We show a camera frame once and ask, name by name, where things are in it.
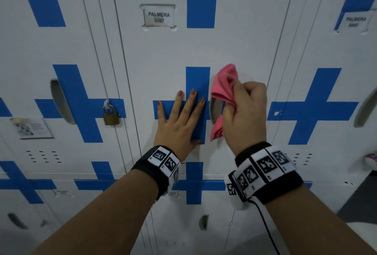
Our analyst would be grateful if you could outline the paper sticker with picture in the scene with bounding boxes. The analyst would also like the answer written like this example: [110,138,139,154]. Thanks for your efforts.
[10,117,54,139]

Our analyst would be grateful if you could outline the person's right hand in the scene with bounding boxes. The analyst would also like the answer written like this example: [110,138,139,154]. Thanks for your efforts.
[222,81,267,156]

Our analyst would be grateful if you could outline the person's left hand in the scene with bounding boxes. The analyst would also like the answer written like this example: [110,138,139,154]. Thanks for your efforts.
[153,88,206,162]

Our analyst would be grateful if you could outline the pink cleaning cloth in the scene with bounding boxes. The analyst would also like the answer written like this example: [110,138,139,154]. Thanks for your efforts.
[210,63,240,143]

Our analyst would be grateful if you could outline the brass padlock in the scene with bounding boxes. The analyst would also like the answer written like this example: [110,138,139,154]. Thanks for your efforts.
[102,99,121,126]

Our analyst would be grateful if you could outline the person's left forearm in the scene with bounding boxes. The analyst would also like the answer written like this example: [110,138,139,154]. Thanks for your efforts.
[29,169,162,255]

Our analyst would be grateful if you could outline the black cable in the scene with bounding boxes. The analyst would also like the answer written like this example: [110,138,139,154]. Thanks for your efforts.
[250,199,281,255]

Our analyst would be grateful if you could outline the wide black wristband marker tags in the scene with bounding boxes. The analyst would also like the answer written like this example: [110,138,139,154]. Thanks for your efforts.
[224,141,306,210]

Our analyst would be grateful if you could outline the pink and white object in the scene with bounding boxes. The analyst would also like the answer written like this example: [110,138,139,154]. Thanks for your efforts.
[364,151,377,172]

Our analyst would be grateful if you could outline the black wristband with marker tags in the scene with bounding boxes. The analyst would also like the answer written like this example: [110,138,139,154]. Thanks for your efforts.
[130,145,181,203]

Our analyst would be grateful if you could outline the white locker door blue cross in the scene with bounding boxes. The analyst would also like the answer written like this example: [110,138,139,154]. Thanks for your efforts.
[147,162,277,255]
[0,0,134,177]
[110,0,297,176]
[266,0,377,214]
[0,161,148,255]

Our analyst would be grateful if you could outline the person's right forearm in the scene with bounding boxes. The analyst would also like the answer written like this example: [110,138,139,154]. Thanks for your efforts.
[263,188,377,255]

